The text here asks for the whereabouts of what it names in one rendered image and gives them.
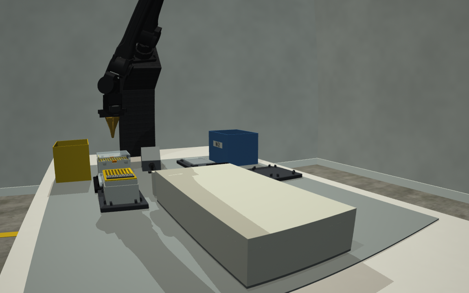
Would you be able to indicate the blue open-top bin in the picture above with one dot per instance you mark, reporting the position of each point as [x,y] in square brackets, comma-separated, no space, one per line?
[234,146]

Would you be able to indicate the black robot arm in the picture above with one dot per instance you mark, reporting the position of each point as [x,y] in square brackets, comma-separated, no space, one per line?
[142,30]

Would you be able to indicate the large cream rectangular box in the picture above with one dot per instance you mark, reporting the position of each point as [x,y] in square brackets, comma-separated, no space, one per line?
[257,228]

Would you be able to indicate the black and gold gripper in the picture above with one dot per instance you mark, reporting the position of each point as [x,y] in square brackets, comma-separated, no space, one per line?
[112,118]

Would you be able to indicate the yellow bin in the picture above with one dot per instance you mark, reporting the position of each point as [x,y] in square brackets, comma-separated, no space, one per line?
[72,161]

